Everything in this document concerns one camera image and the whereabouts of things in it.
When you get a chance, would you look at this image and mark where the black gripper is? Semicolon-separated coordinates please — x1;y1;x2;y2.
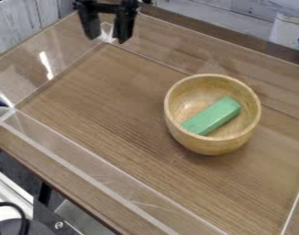
74;0;140;44

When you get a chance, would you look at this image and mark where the green rectangular block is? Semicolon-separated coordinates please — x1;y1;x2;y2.
182;96;242;136

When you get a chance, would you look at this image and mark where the brown wooden bowl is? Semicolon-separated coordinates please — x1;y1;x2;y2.
165;73;262;156

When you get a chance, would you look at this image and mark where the white bin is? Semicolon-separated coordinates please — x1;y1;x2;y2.
270;12;299;50

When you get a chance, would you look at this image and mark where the clear acrylic enclosure wall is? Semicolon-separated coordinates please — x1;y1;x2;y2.
0;6;299;235

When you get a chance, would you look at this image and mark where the grey metal bracket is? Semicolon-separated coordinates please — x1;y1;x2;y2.
31;199;83;235

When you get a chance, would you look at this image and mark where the black cable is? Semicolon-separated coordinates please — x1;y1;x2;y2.
0;201;31;235

